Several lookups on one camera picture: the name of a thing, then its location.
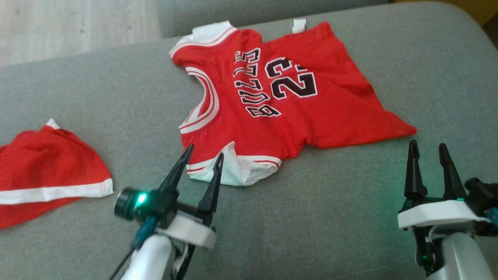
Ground grey fabric ottoman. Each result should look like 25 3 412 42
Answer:
0 1 498 280

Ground red shorts white side band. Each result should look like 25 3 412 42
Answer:
0 119 114 230

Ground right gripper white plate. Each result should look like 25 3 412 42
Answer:
398 140 491 231

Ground red basketball jersey white sleeves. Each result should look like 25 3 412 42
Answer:
169 17 417 186

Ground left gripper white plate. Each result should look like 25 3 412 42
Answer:
150 144 225 249

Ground black cable blue connector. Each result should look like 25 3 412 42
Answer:
109 218 158 280

